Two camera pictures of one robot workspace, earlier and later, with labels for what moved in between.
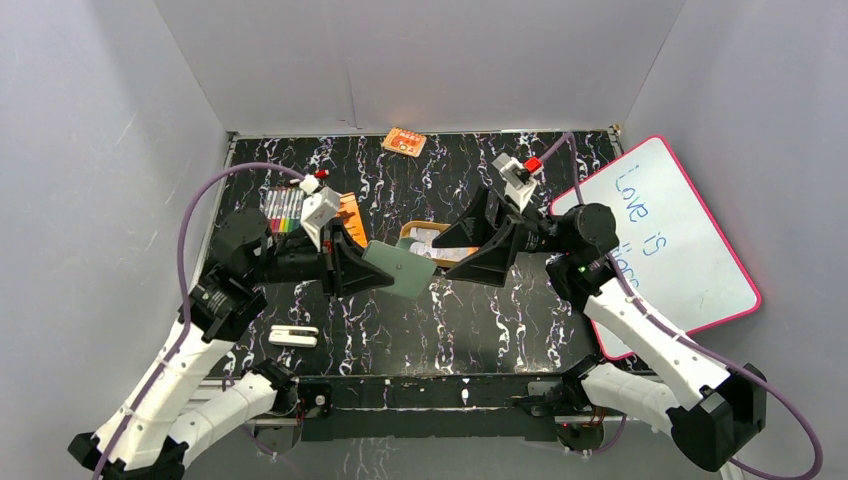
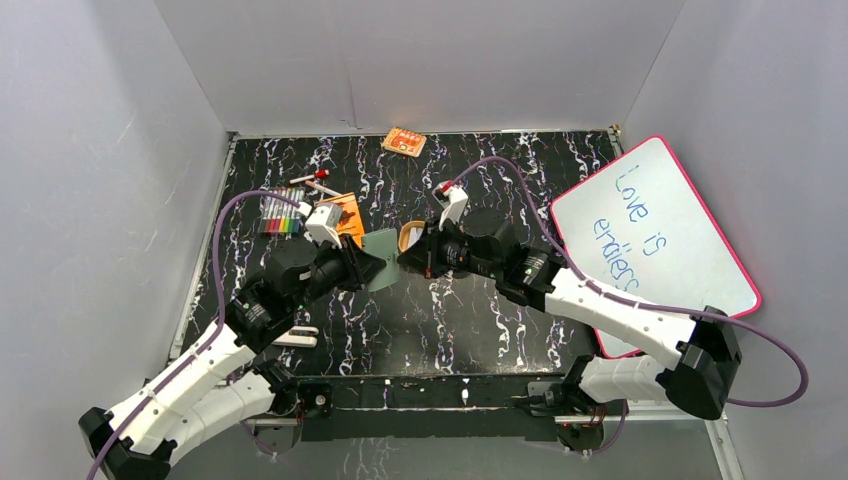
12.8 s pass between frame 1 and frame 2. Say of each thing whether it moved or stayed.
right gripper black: moved
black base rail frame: stayed
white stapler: stayed
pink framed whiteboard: stayed
